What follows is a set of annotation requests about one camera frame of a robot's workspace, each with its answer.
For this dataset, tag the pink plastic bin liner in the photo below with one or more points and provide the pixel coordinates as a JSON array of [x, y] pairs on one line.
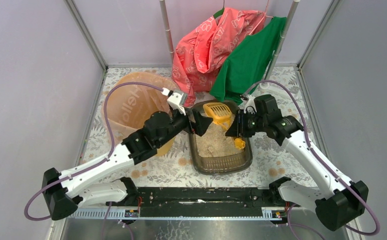
[[130, 106]]

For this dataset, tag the floral table mat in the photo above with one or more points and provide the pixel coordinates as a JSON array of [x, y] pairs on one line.
[[176, 169]]

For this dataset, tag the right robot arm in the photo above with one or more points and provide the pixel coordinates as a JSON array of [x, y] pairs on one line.
[[338, 199]]

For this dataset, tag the green t-shirt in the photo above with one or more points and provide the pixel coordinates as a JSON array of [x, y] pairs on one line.
[[248, 62]]

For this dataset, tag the pink patterned jacket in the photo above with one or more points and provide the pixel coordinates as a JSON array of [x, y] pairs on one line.
[[200, 54]]

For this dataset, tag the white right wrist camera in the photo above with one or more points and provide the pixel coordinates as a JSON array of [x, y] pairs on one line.
[[249, 104]]

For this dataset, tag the white slotted cable duct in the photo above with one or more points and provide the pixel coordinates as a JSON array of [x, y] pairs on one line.
[[186, 212]]

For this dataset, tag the beige cat litter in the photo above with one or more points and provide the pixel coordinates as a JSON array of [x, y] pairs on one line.
[[214, 143]]

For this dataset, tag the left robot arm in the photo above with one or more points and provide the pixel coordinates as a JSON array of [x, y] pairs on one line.
[[65, 191]]

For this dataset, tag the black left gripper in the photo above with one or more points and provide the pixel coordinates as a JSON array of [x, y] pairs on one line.
[[191, 122]]

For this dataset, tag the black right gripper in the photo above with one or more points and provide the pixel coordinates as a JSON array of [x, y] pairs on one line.
[[241, 122]]

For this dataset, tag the yellow litter scoop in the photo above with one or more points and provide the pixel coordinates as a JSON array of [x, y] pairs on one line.
[[223, 116]]

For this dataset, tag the grey translucent litter box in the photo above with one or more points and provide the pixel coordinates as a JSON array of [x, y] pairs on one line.
[[220, 165]]

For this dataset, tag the white clothes rack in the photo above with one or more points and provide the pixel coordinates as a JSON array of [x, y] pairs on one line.
[[275, 55]]

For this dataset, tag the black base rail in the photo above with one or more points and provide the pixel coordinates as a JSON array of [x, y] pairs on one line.
[[214, 197]]

